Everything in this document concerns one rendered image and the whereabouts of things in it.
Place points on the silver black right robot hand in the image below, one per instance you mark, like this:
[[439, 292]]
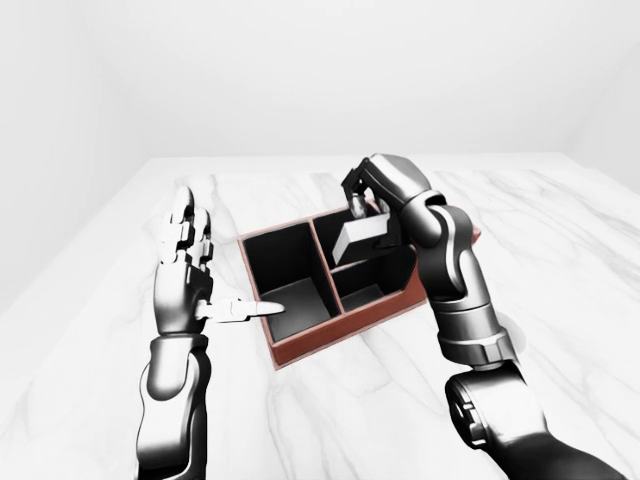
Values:
[[395, 180]]

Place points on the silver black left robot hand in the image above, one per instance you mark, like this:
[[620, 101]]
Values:
[[174, 295]]

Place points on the grey book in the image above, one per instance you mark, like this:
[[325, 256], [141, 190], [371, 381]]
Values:
[[357, 235]]

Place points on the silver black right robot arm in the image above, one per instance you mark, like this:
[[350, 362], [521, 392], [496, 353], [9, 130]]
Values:
[[465, 310]]

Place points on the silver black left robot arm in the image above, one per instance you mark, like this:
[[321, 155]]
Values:
[[170, 400]]

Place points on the red-brown desk caddy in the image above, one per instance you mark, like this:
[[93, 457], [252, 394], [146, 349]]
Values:
[[320, 295]]

